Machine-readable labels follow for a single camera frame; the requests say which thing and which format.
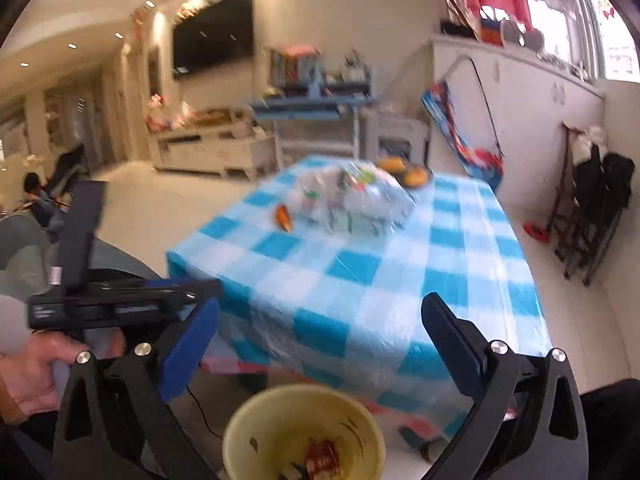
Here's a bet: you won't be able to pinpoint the colourful hanging bag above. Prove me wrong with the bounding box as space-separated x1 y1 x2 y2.
420 80 506 192

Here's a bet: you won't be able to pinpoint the yellow trash bin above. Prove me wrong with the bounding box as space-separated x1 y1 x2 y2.
222 384 386 479

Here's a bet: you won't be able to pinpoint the green blue juice carton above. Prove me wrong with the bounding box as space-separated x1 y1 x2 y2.
340 164 378 192

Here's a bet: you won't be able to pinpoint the small orange peel piece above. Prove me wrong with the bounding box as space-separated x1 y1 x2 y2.
274 204 293 233

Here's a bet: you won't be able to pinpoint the right yellow mango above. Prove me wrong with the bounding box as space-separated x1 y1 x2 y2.
401 167 431 188

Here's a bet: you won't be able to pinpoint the white wall cabinets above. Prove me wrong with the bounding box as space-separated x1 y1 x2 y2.
432 36 604 214

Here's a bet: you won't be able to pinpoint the wall mounted black television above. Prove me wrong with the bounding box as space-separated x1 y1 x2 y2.
172 0 254 79

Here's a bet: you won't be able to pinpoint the cream TV cabinet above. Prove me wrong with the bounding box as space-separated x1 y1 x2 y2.
148 122 277 181

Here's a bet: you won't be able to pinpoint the clear plastic bottle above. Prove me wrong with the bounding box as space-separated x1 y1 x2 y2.
286 162 416 236

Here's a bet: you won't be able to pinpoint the black clothes on chair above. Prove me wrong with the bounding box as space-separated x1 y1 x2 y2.
573 144 636 210

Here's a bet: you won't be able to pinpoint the dark wooden chair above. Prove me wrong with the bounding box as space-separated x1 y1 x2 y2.
546 124 631 287

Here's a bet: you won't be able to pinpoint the blue white checkered tablecloth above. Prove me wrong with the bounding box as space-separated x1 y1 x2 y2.
167 156 551 440

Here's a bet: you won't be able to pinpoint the dark fruit bowl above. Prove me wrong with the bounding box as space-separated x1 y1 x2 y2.
376 157 433 190

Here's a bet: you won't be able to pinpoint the red white wrapper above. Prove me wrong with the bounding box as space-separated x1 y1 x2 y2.
305 439 343 480

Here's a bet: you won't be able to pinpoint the person's left hand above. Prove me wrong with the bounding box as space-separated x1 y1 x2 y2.
0 328 126 418

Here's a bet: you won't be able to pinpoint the blue children study desk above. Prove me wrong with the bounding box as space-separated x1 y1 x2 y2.
250 46 373 169

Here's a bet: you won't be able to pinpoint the white plastic stool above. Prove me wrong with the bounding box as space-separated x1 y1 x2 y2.
364 113 431 165

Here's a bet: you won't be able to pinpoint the red slippers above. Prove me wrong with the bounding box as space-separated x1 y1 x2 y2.
523 222 550 243

